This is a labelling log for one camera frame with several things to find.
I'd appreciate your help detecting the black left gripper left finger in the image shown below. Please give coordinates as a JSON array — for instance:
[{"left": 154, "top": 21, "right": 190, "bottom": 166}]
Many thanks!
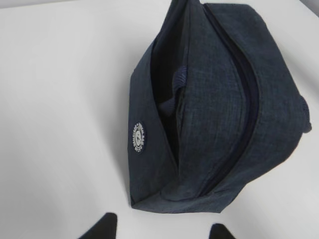
[{"left": 79, "top": 213, "right": 118, "bottom": 239}]

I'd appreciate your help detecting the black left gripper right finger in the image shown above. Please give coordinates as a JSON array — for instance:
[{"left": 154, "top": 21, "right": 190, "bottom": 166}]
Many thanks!
[{"left": 209, "top": 224, "right": 236, "bottom": 239}]

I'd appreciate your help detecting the dark blue lunch bag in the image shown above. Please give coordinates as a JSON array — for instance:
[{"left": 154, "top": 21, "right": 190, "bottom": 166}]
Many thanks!
[{"left": 128, "top": 0, "right": 312, "bottom": 214}]

